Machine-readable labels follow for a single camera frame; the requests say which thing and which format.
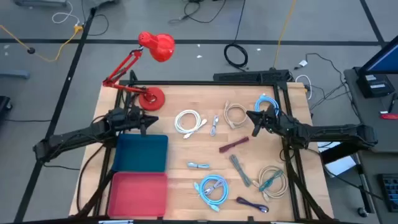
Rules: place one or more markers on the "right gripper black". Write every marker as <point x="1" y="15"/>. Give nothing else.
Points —
<point x="275" y="123"/>

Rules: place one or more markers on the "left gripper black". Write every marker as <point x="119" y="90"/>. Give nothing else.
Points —
<point x="132" y="119"/>

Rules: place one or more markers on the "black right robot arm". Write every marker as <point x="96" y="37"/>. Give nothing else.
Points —
<point x="335" y="133"/>

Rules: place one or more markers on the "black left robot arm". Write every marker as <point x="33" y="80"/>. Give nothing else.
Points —
<point x="71" y="138"/>

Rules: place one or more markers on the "blue plastic bin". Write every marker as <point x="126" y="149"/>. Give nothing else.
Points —
<point x="140" y="152"/>

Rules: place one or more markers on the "black perforated control box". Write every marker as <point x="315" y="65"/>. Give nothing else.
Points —
<point x="248" y="76"/>

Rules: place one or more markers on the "white power adapter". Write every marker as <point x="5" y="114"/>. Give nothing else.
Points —
<point x="303" y="63"/>

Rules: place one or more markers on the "red desk lamp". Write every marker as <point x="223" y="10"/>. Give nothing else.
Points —
<point x="160" y="46"/>

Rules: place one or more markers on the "red plastic bin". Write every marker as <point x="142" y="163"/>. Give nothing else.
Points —
<point x="136" y="194"/>

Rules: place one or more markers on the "white paper sheets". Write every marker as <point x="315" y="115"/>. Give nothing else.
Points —
<point x="342" y="165"/>

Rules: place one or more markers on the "grey desk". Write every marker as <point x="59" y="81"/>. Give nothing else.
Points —
<point x="370" y="109"/>

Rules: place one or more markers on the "black mini computer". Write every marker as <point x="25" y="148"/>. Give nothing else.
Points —
<point x="373" y="91"/>

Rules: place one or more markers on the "small red object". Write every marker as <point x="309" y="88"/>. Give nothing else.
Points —
<point x="390" y="116"/>

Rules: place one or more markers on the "black pen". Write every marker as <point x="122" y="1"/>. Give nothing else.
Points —
<point x="392" y="102"/>

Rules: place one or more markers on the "black floor puck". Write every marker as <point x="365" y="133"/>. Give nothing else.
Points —
<point x="31" y="50"/>

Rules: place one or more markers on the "computer monitor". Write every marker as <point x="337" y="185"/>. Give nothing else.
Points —
<point x="385" y="60"/>

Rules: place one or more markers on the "black caster wheel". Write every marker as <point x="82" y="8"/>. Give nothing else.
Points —
<point x="362" y="212"/>

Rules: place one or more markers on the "grey floor bar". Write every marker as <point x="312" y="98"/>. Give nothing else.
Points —
<point x="14" y="74"/>

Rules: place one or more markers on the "black equipment base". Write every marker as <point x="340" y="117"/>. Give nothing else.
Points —
<point x="4" y="107"/>

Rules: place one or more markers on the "black keyboard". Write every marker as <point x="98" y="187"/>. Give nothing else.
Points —
<point x="390" y="193"/>

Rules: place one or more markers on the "black aluminium table frame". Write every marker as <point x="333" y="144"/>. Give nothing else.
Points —
<point x="202" y="83"/>

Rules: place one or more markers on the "black table camera mount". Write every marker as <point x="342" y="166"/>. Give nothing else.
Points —
<point x="248" y="218"/>

